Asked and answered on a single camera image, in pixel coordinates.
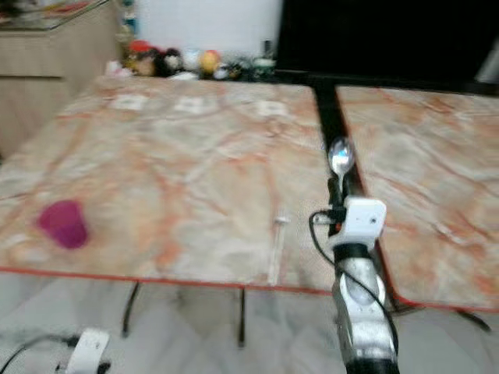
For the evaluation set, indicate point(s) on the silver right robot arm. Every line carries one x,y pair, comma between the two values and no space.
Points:
362,315

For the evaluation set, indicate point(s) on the orange yellow toy figure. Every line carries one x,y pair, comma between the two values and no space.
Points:
210,61

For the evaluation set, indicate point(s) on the purple plastic cup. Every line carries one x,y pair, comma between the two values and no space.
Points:
62,224

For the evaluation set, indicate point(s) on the red capped toy figure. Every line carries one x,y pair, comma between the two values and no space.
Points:
142,57

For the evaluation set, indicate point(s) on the white toy figure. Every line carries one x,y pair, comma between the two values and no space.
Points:
191,59

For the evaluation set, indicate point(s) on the light wooden cabinet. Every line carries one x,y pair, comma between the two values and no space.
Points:
47,82

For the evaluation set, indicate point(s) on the black toy figure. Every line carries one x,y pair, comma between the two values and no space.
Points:
172,61

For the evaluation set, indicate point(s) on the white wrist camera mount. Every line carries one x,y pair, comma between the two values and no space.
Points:
362,220
88,351

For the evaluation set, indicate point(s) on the metal spoon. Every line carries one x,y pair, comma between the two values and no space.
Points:
341,156

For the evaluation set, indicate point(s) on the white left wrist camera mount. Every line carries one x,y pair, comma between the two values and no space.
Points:
88,351

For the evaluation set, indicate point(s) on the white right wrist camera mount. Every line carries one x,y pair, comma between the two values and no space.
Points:
362,220

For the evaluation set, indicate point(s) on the white table label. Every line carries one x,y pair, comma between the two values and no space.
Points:
271,108

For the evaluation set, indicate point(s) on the small dark bottle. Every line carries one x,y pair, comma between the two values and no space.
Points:
267,56

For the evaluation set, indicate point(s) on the black television screen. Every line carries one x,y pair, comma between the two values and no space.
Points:
382,35

